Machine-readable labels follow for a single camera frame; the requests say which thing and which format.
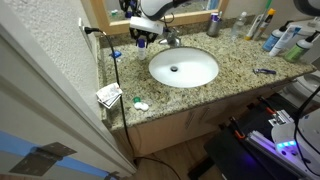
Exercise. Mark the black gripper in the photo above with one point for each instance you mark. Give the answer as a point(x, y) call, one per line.
point(143, 33)

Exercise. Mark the small white bottle blue cap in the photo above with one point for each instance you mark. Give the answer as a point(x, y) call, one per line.
point(141, 50)

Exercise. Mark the white lotion tube yellow cap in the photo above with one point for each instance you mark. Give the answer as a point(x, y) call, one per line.
point(252, 28)

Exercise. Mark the blue soap pump bottle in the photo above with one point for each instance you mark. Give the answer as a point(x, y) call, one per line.
point(271, 40)

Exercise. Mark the green soap pump bottle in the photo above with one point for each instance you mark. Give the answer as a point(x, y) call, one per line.
point(295, 51)

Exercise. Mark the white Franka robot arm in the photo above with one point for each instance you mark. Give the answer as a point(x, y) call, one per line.
point(153, 8)

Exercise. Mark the white oval sink basin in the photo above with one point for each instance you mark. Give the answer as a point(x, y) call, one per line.
point(186, 70)

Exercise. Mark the chrome faucet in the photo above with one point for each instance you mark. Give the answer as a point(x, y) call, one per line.
point(171, 39)

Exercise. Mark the small blue plastic item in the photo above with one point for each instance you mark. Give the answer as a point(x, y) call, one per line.
point(116, 54)

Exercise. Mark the wood framed mirror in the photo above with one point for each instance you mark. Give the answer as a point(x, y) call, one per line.
point(100, 16)

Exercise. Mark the green lens case cap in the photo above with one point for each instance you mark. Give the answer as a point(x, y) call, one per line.
point(136, 100)

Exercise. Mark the white paper cards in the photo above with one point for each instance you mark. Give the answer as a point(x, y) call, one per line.
point(108, 96)

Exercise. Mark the metal toothbrush cup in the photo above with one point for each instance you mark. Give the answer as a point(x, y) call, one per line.
point(213, 28)

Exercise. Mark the clear plastic water bottle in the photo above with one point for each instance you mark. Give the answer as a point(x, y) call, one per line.
point(237, 26)

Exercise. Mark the light wood vanity cabinet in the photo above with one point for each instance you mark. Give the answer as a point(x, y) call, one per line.
point(166, 130)

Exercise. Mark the sunscreen spray can orange cap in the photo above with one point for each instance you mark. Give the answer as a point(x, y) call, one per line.
point(263, 25)

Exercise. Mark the white door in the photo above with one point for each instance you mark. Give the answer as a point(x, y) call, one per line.
point(40, 110)

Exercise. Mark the blue razor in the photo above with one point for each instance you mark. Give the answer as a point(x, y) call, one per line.
point(265, 71)

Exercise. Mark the black orange clamp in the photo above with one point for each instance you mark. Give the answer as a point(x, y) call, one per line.
point(238, 130)
point(268, 106)

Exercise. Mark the black robot cart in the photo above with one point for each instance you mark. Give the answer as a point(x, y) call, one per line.
point(233, 160)

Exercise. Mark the metal door hinge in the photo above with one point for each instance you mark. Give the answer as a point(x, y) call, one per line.
point(40, 160)

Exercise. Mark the blue tape strip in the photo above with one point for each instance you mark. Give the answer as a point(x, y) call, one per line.
point(13, 145)

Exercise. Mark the white toilet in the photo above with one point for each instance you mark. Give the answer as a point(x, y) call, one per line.
point(303, 90)

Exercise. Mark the white wall outlet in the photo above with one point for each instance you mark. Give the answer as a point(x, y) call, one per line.
point(84, 33)

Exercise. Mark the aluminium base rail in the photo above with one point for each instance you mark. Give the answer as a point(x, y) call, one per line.
point(263, 141)

